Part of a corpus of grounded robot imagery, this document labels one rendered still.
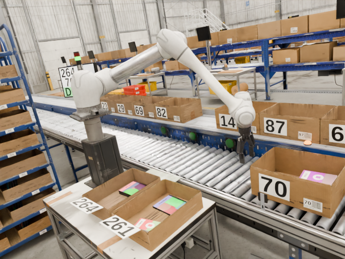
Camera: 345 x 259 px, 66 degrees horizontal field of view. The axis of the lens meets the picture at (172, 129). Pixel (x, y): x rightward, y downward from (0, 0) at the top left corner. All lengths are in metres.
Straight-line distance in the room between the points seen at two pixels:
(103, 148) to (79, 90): 0.40
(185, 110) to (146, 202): 1.17
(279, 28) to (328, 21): 1.01
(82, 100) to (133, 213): 0.74
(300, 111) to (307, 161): 0.57
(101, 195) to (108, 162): 0.22
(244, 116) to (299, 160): 0.46
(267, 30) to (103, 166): 5.76
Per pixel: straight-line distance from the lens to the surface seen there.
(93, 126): 1.78
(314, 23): 6.52
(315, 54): 6.28
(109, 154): 1.81
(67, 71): 2.84
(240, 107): 1.42
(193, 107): 2.55
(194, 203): 1.40
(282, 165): 1.73
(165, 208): 1.48
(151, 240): 1.25
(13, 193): 2.75
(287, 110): 2.16
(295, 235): 1.42
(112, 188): 1.77
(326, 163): 1.63
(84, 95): 1.71
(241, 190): 1.60
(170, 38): 1.55
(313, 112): 2.09
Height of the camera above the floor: 1.59
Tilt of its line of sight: 18 degrees down
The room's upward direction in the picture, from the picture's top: 9 degrees counter-clockwise
